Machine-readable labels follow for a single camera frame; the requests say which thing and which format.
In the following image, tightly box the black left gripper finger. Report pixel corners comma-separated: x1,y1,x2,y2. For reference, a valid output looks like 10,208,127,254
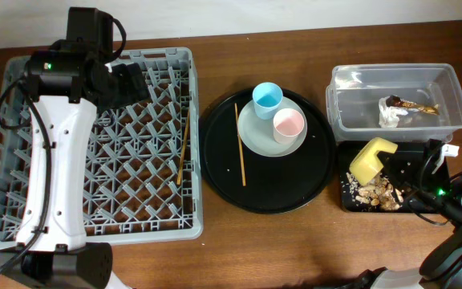
96,64,135,113
123,63,149,105

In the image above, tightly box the yellow bowl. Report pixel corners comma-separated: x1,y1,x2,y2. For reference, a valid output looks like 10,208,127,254
349,137,398,185

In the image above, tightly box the food scraps pile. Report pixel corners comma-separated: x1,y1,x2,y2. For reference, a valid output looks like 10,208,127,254
345,173,403,211

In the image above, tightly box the white tissue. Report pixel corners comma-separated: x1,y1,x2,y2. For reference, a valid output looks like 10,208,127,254
379,97,408,128

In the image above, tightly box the gold snack wrapper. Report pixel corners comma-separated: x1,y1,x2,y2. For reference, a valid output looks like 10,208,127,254
386,95,440,116

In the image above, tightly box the wooden chopstick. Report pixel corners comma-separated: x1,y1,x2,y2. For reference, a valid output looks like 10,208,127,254
176,110,190,185
234,103,246,187

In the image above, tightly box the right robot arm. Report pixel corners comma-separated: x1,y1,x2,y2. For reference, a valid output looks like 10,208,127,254
347,172,462,289

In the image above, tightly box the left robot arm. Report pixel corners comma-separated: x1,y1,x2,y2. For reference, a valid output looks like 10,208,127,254
0,7,150,288

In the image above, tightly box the grey dishwasher rack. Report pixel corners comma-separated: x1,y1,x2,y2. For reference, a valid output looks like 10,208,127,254
0,47,203,250

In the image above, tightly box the rectangular black tray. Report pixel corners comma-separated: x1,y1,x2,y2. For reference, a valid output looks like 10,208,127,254
338,140,440,214

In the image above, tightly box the clear plastic bin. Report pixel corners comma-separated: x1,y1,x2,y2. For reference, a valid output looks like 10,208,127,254
326,63,462,142

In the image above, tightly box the pink cup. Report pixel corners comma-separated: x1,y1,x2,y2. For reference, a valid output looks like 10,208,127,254
273,108,306,144

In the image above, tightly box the wooden chopstick on tray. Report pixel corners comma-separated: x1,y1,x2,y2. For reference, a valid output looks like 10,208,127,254
234,103,246,187

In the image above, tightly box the round black tray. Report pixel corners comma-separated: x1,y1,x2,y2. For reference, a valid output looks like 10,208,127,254
199,88,336,214

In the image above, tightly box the grey plate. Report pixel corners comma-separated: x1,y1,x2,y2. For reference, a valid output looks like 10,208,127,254
238,100,307,157

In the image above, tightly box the light blue cup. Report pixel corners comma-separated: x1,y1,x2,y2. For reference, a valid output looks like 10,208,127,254
252,82,283,120

